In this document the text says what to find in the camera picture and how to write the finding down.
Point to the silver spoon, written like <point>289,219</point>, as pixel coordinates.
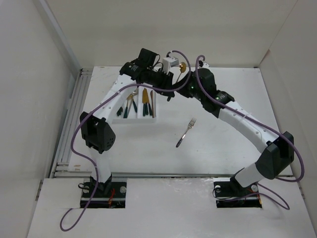
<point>134,92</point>

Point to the white cutlery tray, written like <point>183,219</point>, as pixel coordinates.
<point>137,117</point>

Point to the aluminium rail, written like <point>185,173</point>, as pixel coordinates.
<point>74,107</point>

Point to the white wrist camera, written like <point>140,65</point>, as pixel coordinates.
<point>203,64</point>
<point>168,63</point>

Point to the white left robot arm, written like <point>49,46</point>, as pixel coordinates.
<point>95,127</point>

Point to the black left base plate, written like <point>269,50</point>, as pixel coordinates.
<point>114,197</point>

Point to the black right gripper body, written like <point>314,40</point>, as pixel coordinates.
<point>188,90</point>

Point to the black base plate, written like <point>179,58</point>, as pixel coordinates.
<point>228,197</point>
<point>114,197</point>

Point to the gold knife green handle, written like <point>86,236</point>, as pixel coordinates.
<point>150,108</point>
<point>144,102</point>
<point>147,103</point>

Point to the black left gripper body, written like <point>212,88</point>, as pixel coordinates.
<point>159,80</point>

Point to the gold spoon green handle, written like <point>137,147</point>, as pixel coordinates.
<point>134,105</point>
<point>182,67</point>
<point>125,115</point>

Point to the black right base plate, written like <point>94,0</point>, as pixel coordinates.
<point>228,197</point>

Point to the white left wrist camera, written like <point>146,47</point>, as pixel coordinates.
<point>168,63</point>

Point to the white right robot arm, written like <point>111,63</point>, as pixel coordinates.
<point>276,149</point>

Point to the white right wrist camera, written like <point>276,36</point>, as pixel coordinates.
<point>203,64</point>

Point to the copper knife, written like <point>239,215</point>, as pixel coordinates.
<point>152,103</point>

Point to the silver fork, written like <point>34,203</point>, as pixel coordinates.
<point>189,126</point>

